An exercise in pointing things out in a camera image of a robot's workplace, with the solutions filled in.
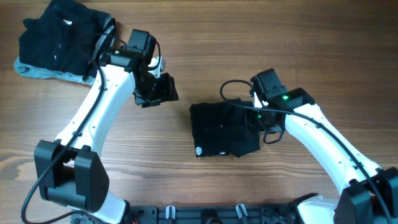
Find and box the dark green polo shirt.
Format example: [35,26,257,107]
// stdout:
[190,98,261,157]

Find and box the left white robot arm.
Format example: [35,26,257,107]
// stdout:
[33,49,178,223]

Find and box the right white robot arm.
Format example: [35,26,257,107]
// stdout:
[251,68,397,223]

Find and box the folded black grey-trimmed garment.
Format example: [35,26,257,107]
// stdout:
[85,11,116,80]

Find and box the folded black polo shirt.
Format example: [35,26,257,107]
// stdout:
[19,0,115,77]

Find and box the folded light blue garment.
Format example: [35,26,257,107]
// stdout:
[14,57,96,86]

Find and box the grey clip on base rail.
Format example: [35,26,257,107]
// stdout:
[165,205,176,220]

